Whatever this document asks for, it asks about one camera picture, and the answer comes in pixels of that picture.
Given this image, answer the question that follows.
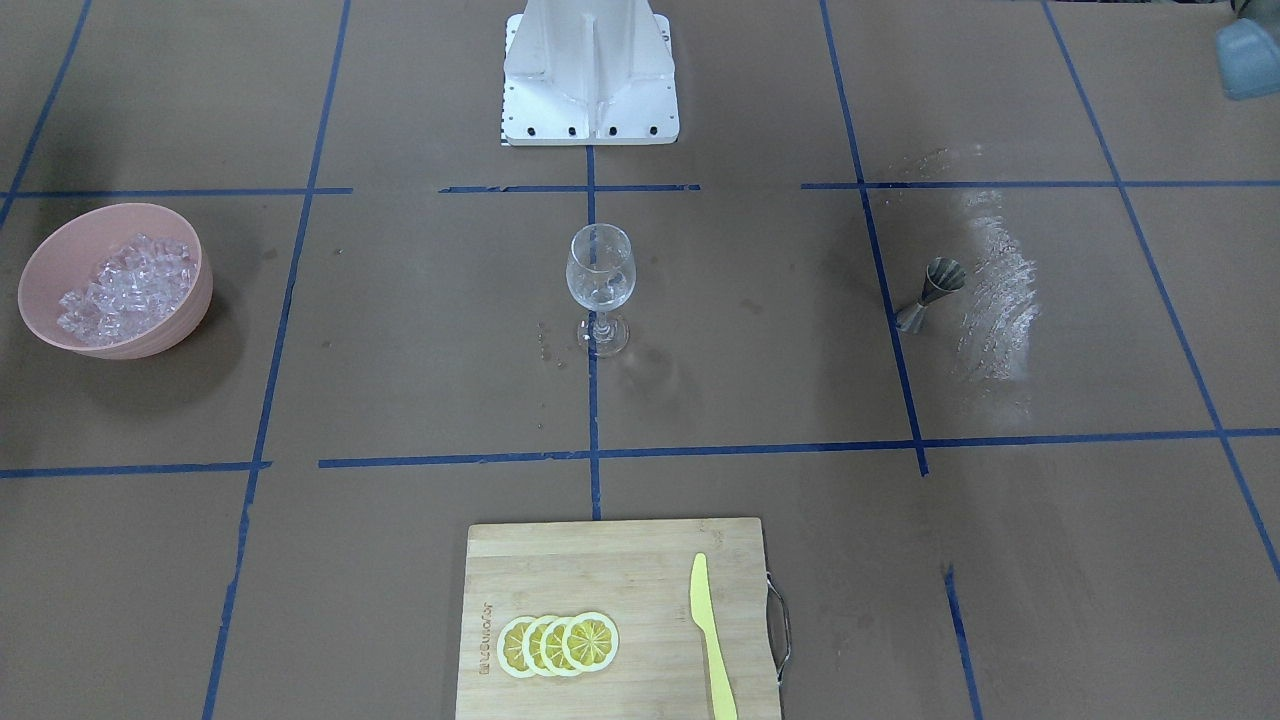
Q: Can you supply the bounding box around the steel double jigger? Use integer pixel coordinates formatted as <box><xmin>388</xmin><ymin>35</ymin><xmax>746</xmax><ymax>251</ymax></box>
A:
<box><xmin>895</xmin><ymin>258</ymin><xmax>966</xmax><ymax>334</ymax></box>

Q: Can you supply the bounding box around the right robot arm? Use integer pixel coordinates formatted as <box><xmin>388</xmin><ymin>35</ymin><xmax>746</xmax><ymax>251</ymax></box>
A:
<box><xmin>1215</xmin><ymin>1</ymin><xmax>1279</xmax><ymax>101</ymax></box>

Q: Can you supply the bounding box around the clear wine glass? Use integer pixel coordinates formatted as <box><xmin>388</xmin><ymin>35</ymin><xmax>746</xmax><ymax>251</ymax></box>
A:
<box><xmin>564</xmin><ymin>223</ymin><xmax>637</xmax><ymax>357</ymax></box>

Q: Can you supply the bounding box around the pink bowl of ice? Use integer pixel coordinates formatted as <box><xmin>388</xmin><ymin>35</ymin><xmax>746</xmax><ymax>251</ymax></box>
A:
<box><xmin>17</xmin><ymin>202</ymin><xmax>212</xmax><ymax>360</ymax></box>

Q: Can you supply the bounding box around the wooden cutting board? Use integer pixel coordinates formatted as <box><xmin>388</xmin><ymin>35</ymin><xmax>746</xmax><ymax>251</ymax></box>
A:
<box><xmin>454</xmin><ymin>518</ymin><xmax>782</xmax><ymax>719</ymax></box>

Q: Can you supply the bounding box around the yellow plastic knife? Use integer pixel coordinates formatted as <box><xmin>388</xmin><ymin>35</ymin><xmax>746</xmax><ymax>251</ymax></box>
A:
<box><xmin>687</xmin><ymin>552</ymin><xmax>739</xmax><ymax>719</ymax></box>

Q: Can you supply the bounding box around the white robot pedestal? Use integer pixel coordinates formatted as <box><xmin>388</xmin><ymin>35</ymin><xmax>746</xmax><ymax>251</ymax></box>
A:
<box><xmin>500</xmin><ymin>1</ymin><xmax>681</xmax><ymax>147</ymax></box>

